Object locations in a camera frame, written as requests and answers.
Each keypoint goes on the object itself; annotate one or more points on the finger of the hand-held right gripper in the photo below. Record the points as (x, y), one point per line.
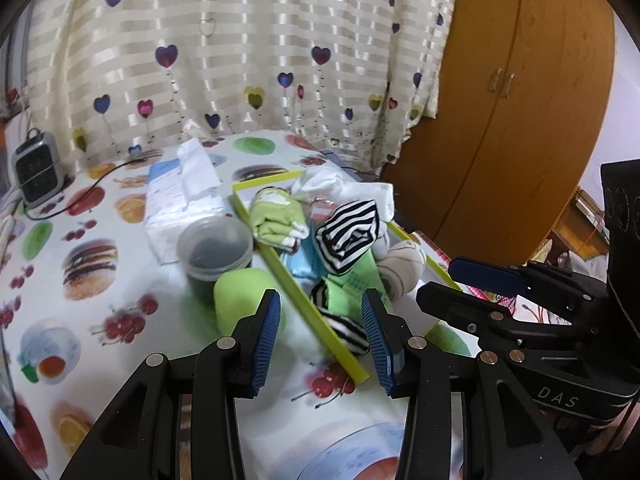
(480, 272)
(450, 302)

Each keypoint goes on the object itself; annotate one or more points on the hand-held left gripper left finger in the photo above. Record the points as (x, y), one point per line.
(265, 340)

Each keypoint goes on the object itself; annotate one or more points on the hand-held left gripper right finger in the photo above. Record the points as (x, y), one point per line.
(377, 340)

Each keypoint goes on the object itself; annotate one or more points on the black white striped sock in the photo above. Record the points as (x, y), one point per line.
(347, 235)
(345, 330)

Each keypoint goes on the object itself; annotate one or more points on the grey and white sock bundle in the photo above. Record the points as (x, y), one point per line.
(400, 270)

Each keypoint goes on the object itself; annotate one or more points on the green sock with label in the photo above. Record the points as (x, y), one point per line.
(355, 280)

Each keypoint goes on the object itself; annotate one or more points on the light blue sock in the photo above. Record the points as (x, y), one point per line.
(300, 266)

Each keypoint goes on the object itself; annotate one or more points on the green sock bundle white toes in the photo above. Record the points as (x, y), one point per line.
(275, 220)

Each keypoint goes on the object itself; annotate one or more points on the green lidded jar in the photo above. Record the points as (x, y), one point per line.
(240, 295)

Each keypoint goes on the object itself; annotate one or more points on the clear jar with dark contents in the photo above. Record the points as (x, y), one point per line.
(215, 255)

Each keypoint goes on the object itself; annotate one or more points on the wooden furniture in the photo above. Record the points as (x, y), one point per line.
(570, 230)

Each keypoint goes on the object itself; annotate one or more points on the white tissue pack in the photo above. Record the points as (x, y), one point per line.
(170, 210)

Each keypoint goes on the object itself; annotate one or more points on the fruit print tablecloth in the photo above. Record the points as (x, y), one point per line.
(100, 310)

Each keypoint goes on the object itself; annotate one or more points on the wooden wardrobe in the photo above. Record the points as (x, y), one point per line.
(525, 85)

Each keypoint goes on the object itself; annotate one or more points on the grey space heater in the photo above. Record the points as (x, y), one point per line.
(37, 170)

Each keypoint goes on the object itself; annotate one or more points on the cream striped heart curtain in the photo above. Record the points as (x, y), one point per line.
(225, 10)

